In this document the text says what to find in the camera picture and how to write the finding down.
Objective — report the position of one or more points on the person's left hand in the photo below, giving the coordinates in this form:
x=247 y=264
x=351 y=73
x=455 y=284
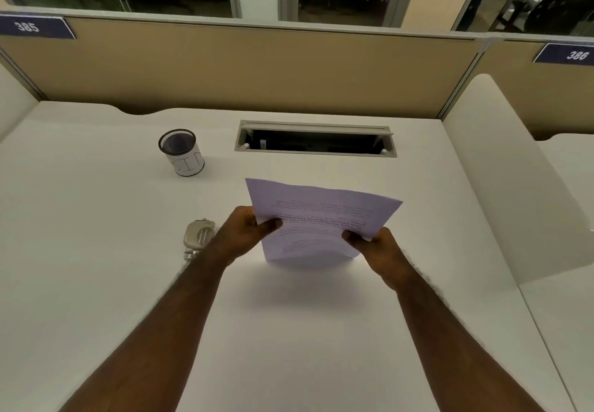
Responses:
x=236 y=235

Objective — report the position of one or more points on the person's right hand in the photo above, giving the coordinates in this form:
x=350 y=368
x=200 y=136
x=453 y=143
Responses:
x=380 y=251

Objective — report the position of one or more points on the person's left thumb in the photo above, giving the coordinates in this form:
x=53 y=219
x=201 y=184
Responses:
x=269 y=226

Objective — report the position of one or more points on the person's right thumb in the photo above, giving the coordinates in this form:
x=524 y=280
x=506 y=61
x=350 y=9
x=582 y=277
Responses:
x=355 y=238

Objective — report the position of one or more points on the printed white paper sheet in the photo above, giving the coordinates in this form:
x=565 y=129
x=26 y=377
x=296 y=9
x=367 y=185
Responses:
x=320 y=217

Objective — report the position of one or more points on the person's right forearm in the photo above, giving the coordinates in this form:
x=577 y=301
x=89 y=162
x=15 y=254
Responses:
x=464 y=346

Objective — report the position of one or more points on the person's left forearm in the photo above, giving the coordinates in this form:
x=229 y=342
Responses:
x=153 y=333

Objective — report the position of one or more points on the beige stapler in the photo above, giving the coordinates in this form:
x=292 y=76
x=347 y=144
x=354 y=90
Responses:
x=197 y=236

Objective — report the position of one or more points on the black mesh pen cup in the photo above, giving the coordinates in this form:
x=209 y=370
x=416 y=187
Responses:
x=182 y=152

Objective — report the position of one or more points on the white side divider panel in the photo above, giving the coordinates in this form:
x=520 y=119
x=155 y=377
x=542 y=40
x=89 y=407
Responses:
x=506 y=184
x=16 y=96

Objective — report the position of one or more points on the beige desk partition panel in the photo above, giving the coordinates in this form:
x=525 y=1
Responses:
x=241 y=68
x=543 y=87

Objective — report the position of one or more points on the blue number sign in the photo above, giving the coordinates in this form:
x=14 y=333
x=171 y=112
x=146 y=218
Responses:
x=35 y=25
x=567 y=53

